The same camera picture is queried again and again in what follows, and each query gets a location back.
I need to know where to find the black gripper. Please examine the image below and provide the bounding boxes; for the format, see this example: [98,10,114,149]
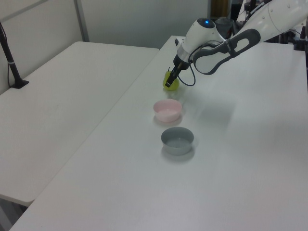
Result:
[165,54,190,88]

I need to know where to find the green pear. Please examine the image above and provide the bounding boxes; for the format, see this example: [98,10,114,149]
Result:
[162,67,180,92]

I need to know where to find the pink bowl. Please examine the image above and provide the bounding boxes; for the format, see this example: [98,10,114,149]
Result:
[153,99,183,123]

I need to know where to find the grey bowl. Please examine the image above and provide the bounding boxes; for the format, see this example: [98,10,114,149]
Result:
[160,127,195,156]

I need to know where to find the bin with plastic liner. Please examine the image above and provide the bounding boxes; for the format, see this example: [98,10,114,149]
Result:
[215,18,234,40]

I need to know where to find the white side table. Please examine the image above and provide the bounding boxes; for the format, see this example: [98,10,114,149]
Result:
[0,41,160,229]

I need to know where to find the black stand with foot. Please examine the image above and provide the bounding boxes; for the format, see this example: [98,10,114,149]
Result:
[292,25,308,51]

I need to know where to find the black pole with clamp base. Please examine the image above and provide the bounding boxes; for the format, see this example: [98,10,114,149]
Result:
[0,21,30,90]

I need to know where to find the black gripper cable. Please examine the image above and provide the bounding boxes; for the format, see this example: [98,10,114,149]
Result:
[177,42,228,87]

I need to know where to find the grey metal partition post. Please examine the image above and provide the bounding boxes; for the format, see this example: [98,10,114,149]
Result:
[73,0,90,43]

